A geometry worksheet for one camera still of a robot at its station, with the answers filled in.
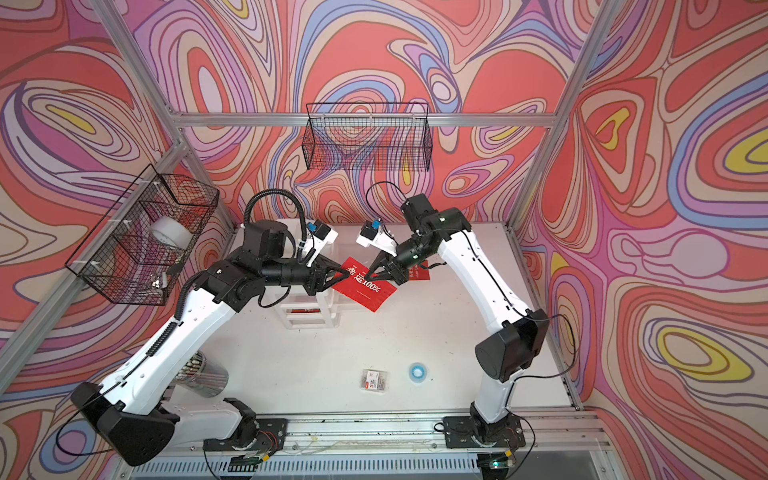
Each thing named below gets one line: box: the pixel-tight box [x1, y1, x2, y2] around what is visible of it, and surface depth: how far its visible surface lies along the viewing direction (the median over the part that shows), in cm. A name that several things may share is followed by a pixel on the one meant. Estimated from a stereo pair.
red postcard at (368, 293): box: [332, 257, 398, 313], surface depth 70 cm
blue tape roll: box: [409, 362, 427, 383], surface depth 85 cm
